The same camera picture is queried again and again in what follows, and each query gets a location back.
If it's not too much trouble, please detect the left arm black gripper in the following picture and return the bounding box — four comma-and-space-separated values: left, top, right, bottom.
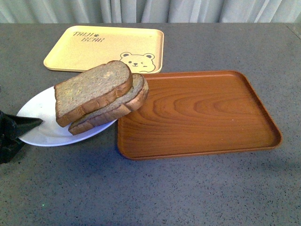
0, 111, 43, 164

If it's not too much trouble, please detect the white round plate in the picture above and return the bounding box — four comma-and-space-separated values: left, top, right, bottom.
17, 87, 115, 146

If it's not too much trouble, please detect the bread slice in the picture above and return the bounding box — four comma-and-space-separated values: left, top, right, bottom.
54, 60, 133, 127
68, 73, 149, 135

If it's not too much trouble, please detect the yellow bear tray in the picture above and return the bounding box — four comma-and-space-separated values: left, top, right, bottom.
44, 25, 164, 73

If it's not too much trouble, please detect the grey pleated curtain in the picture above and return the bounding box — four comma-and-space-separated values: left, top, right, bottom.
0, 0, 301, 24

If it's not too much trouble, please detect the brown wood-grain tray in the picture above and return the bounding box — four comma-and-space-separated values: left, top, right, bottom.
117, 71, 282, 160

